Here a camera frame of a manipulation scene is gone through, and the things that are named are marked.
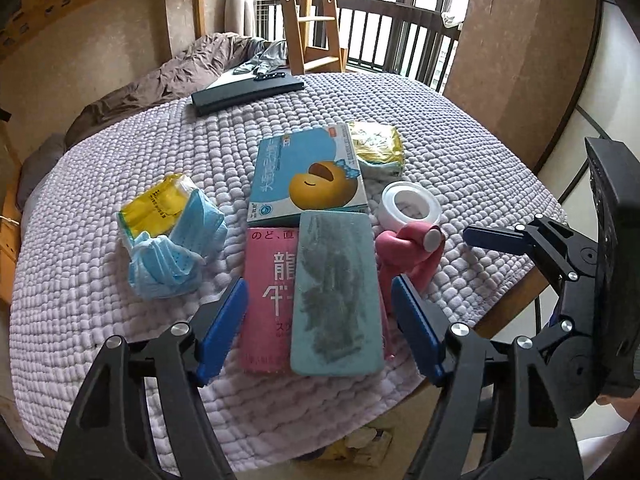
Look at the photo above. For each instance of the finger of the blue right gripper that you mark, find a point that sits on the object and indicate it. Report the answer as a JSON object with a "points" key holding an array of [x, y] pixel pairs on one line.
{"points": [[499, 240]]}

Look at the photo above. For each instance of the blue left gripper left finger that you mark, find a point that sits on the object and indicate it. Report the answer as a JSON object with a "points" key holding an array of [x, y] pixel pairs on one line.
{"points": [[215, 326]]}

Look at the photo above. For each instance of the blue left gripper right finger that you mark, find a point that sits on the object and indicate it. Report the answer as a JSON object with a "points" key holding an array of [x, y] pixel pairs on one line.
{"points": [[424, 328]]}

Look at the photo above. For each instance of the teal lint sponge block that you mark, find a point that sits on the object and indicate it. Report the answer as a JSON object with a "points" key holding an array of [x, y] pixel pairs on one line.
{"points": [[337, 316]]}

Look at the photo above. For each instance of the pink lips-shaped toy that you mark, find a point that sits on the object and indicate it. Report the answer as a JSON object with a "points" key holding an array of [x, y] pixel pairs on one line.
{"points": [[415, 250]]}

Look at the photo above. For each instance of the white trash bin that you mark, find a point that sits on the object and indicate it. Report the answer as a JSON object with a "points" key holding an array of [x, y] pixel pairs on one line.
{"points": [[366, 453]]}

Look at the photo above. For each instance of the blue face mask lower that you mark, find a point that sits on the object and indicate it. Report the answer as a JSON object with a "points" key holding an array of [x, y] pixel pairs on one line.
{"points": [[160, 268]]}

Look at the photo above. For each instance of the blue face mask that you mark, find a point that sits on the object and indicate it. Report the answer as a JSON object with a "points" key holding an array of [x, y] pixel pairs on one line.
{"points": [[201, 227], [160, 268]]}

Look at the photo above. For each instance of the pink medicine box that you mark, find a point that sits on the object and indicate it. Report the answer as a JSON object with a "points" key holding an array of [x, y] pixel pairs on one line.
{"points": [[269, 272]]}

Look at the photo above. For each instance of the blue face mask upper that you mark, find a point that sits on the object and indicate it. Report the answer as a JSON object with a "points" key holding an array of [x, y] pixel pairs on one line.
{"points": [[201, 227]]}

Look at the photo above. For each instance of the white tape roll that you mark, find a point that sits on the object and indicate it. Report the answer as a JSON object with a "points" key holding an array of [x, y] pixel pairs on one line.
{"points": [[404, 202]]}

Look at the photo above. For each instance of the yellow tissue packet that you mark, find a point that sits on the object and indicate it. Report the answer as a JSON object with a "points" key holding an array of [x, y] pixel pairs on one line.
{"points": [[157, 209]]}

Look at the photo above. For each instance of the lavender waffle blanket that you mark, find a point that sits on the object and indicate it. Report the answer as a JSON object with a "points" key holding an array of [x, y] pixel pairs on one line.
{"points": [[71, 289]]}

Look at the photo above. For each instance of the yellow BABO tissue pack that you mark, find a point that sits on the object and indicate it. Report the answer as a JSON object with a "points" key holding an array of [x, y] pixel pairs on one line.
{"points": [[379, 150]]}

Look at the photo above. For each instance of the blue cartoon medicine box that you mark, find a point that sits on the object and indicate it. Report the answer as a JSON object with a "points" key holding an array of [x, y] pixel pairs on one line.
{"points": [[313, 169]]}

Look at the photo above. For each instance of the black flat box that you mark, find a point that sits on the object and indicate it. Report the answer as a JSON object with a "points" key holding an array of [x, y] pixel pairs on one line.
{"points": [[241, 92]]}

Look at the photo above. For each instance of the grey pillow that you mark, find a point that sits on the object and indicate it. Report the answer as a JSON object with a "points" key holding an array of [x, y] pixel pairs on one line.
{"points": [[37, 165]]}

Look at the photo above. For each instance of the dark balcony railing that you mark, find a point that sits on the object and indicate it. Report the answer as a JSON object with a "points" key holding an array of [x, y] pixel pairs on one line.
{"points": [[389, 37]]}

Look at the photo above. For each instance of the wooden bunk ladder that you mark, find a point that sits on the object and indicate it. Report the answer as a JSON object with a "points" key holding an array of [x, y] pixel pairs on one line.
{"points": [[312, 34]]}

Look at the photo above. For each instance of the black remote control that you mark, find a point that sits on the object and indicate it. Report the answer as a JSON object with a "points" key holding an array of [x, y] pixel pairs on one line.
{"points": [[269, 76]]}

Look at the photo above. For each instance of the brown duvet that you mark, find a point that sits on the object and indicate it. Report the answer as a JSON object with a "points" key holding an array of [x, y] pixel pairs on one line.
{"points": [[190, 70]]}

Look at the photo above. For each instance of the grey crumpled clothing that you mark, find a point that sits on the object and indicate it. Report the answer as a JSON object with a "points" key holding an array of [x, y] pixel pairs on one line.
{"points": [[267, 56]]}

